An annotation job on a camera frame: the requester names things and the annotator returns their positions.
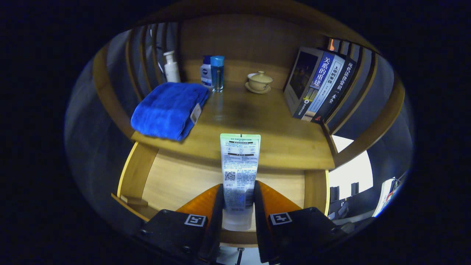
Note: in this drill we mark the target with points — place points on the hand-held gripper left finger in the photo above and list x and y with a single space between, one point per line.
217 228

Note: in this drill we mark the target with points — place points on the beige lidded teacup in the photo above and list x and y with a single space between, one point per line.
259 81

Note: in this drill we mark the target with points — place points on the white side cabinet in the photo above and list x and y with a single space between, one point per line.
349 173

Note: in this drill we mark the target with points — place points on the clear blue bottle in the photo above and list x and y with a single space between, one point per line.
217 73

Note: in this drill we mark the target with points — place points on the black backdrop cloth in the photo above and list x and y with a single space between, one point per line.
88 147

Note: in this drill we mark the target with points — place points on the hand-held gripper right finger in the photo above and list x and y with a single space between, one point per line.
260 228

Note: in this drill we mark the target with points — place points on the dark spine book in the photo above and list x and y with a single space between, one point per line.
340 88

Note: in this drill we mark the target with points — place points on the white spine book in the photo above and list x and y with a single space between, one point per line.
327 88

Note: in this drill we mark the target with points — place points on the white pump bottle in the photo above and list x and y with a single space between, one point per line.
172 71

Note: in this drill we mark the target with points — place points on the white shelf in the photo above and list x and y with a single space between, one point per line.
382 200

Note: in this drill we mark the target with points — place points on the wooden countertop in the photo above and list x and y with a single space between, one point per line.
265 125

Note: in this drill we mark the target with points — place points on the blue spine book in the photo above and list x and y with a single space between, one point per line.
303 77

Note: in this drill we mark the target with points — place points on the blue folded towel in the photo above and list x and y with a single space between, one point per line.
165 110

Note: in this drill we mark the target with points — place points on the white bottle with blue cap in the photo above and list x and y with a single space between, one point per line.
205 73

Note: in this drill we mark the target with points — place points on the white squeeze tube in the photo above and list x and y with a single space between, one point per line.
240 165

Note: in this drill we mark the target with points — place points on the wooden drawer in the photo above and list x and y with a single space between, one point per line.
176 180

